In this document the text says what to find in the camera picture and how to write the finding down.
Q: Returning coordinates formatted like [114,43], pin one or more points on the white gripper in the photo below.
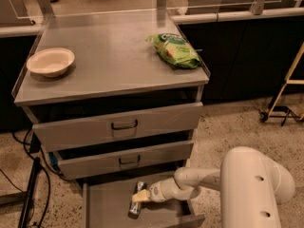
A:
[157,189]

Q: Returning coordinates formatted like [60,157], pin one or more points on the silver blue redbull can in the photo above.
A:
[135,207]

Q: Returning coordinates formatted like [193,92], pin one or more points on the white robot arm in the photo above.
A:
[251,187]

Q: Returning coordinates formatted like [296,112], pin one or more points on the bottom steel drawer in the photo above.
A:
[106,201]

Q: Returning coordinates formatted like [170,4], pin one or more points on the steel drawer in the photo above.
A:
[106,201]
[110,128]
[124,160]

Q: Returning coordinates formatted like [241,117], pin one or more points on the middle steel drawer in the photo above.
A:
[124,160]

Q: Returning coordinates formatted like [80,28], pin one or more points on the top steel drawer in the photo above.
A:
[110,128]

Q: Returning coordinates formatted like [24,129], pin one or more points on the steel drawer cabinet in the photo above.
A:
[115,71]

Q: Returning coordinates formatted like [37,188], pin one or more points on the black metal stand leg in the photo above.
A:
[36,167]

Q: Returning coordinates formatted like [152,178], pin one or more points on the green chip bag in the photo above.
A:
[174,50]

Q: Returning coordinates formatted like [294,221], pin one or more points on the white paper bowl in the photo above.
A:
[51,62]

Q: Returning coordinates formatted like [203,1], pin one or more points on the yellow wheeled cart frame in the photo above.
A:
[280,111]

